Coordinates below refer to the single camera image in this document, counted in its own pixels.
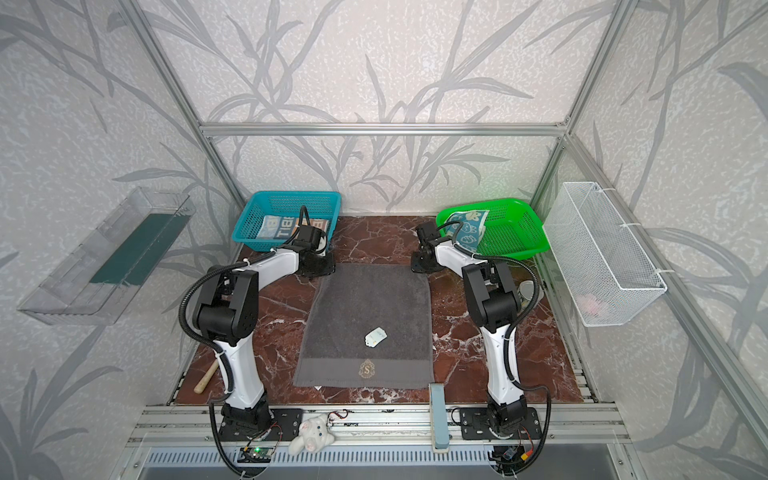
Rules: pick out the white towel label tag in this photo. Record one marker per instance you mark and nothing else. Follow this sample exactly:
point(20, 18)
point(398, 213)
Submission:
point(375, 337)

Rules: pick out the white wire mesh basket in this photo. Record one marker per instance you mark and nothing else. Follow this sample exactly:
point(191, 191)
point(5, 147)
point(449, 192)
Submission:
point(598, 253)

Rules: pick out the clear plastic wall bin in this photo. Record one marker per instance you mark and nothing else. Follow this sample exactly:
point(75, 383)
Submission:
point(98, 280)

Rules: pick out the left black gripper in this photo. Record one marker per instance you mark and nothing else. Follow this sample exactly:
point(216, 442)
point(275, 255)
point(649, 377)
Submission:
point(324, 264)

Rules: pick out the grey blue sponge block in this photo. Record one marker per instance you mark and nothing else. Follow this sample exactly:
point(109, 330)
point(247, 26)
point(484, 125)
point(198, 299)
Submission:
point(440, 436)

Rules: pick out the white plush toy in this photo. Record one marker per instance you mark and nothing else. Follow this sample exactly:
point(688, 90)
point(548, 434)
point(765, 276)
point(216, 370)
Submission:
point(313, 436)

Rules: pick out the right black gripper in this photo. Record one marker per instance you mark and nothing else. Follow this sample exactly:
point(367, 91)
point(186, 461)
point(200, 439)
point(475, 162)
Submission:
point(421, 261)

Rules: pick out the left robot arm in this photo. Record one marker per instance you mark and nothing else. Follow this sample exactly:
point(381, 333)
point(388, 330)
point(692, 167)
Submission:
point(221, 310)

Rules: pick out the green plastic basket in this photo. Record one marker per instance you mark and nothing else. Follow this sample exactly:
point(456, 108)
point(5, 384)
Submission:
point(511, 228)

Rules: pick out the teal patterned towel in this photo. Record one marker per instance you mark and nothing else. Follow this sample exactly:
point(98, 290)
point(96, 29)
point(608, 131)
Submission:
point(467, 228)

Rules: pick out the grey towel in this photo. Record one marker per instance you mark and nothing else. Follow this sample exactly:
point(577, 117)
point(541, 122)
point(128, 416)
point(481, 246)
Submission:
point(350, 303)

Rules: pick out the printed rabbit towel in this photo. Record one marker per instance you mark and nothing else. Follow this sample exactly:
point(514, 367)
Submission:
point(281, 228)

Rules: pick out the metal tin can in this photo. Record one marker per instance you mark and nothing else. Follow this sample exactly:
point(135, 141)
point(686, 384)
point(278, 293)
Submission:
point(529, 291)

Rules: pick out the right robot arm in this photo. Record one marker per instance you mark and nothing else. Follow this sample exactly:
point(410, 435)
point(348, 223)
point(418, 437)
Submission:
point(500, 293)

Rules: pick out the green lit circuit board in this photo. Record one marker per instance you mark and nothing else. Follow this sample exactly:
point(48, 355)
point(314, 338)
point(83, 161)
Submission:
point(255, 455)

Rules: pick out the teal plastic basket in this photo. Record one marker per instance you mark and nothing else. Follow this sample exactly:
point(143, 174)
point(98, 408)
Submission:
point(319, 204)

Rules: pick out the pink item in wire basket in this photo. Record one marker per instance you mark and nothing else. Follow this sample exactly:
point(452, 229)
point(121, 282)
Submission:
point(591, 306)

